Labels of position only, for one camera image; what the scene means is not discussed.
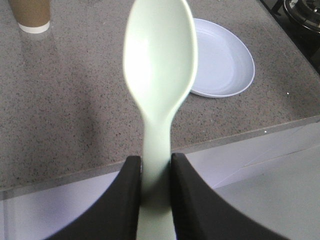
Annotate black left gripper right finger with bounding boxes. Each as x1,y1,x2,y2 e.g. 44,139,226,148
170,153,285,240

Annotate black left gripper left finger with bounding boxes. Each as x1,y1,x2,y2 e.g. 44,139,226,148
49,156,142,240

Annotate mint green plastic spoon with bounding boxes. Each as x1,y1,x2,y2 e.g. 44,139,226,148
123,0,198,240

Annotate white round plate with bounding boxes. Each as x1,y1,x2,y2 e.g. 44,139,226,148
191,18,255,98

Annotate brown paper cup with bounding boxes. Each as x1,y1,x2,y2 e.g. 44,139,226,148
8,0,51,34

